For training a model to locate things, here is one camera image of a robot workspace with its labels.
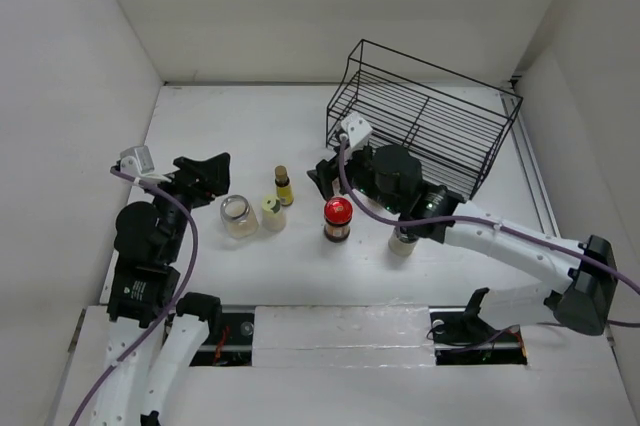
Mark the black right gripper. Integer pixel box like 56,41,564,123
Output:
306,140,402,215

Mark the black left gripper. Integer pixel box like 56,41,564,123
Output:
143,151,229,260

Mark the red lid sauce jar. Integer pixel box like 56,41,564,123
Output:
323,197,353,243

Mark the yellow oil bottle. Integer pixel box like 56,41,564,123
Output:
274,165,294,207

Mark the black lid spice shaker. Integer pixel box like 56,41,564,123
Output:
388,227,419,257

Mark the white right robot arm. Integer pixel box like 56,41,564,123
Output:
307,145,620,345

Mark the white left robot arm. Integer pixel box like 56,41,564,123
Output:
81,146,231,425

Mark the clear glass jar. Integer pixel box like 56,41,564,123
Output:
220,195,259,239

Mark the yellow lid spice shaker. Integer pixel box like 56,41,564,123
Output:
261,195,286,232

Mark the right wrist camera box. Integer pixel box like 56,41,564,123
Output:
337,112,373,150

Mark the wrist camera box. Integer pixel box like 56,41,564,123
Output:
337,112,373,150
115,145,169,184

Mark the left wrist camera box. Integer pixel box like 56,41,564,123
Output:
115,145,169,184

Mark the black wire rack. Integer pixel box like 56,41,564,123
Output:
325,39,523,199

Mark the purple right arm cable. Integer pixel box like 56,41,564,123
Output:
337,138,640,330

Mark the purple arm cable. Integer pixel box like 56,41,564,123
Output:
337,138,640,330
67,168,202,426

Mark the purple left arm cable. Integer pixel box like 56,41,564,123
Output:
67,168,202,426

